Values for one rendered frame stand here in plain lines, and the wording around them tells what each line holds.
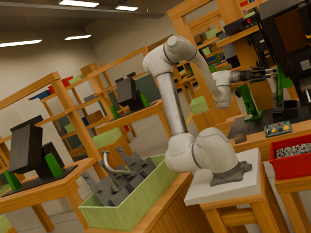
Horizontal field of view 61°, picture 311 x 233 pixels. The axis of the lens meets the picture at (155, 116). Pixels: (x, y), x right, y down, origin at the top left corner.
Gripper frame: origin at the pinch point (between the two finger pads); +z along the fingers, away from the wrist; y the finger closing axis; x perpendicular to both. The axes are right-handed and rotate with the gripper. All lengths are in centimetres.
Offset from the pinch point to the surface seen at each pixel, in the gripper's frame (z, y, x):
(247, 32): -14.5, 29.1, -11.2
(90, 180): -110, -87, -24
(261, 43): -5.9, 23.6, -3.5
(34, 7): -353, 187, 26
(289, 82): 11.0, -11.5, -4.7
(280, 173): 5, -74, -21
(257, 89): -12.1, 5.0, 29.9
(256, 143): -9, -51, 0
